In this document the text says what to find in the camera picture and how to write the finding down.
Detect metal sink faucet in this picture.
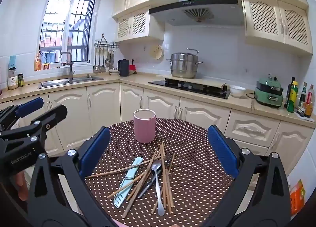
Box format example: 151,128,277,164
60,52,76,81

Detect cream lower kitchen cabinets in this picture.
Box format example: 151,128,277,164
0,81,316,176

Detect row of hanging kitchen utensils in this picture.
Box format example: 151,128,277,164
93,47,115,73

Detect grey range hood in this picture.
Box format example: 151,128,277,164
149,0,245,27

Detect dark slim sauce bottle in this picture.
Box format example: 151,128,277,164
299,82,307,114

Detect black gas stove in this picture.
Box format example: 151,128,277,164
149,78,230,99

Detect green bottle yellow cap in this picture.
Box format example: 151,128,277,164
287,81,299,113

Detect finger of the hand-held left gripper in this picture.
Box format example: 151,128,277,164
0,97,44,131
0,104,68,145

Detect person's left hand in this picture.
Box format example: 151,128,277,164
12,170,31,201

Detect stainless steel steamer pot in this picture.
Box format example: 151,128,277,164
166,48,203,79

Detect pink cup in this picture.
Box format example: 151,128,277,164
133,109,156,143

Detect beige kitchen countertop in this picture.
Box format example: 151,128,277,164
0,72,316,129

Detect dark glass bottle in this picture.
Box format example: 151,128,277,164
284,77,295,109

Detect silver metal spoon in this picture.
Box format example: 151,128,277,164
150,160,165,216

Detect white bowl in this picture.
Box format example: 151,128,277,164
229,85,247,98

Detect black electric kettle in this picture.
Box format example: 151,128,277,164
118,59,130,77

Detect barred kitchen window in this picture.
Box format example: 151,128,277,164
39,0,99,64

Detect orange plastic bag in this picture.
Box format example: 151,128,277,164
290,180,306,215

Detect amber sauce bottle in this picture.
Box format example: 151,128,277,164
305,86,314,118

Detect green electric cooker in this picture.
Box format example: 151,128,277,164
254,75,284,108

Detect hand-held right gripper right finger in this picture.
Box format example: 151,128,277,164
202,125,290,227

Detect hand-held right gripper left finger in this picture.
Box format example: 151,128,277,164
27,126,116,227

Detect pile of wooden chopsticks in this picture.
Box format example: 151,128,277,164
85,141,176,219

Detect glass jar beige contents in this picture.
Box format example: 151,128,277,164
7,67,19,91

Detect round cream wall strainer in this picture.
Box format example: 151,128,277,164
149,44,165,60

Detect metal wall utensil rack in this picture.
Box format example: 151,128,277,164
94,34,121,48

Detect small cream lattice cabinet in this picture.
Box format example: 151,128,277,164
116,6,165,42

